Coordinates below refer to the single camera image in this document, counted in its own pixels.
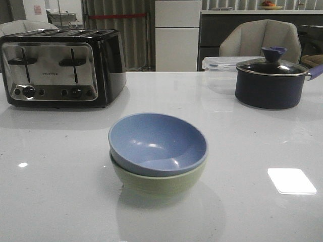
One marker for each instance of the white cabinet column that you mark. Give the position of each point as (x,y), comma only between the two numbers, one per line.
(176,35)

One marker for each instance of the beige armchair left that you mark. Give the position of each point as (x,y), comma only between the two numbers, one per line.
(20,26)

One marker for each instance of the grey counter cabinet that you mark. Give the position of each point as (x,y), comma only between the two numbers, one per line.
(216,26)

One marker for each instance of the green bowl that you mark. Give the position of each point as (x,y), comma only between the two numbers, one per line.
(160,186)

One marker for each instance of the beige armchair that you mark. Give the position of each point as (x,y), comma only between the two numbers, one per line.
(20,26)
(249,38)

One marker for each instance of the metal trolley in background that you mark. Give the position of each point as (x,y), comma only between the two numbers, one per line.
(63,19)

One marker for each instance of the dark blue saucepan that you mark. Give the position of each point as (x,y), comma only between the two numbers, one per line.
(272,91)

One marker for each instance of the fruit plate on counter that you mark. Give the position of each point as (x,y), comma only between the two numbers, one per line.
(269,5)

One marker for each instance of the blue bowl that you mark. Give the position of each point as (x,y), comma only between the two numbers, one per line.
(156,145)

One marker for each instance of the glass pot lid blue knob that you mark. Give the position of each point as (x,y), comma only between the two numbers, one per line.
(272,64)

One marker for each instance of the red barrier belt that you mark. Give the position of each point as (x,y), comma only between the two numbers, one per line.
(123,16)

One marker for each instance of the clear plastic food container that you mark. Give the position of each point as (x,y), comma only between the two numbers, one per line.
(220,72)

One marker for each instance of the black and chrome toaster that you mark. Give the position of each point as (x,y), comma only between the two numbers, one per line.
(63,68)

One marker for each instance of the pink sign on wall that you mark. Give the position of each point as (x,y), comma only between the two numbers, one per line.
(37,10)

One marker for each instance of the beige armchair right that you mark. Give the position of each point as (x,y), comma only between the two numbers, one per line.
(249,38)

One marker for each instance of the brown object behind pot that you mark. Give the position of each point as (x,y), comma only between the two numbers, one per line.
(312,60)

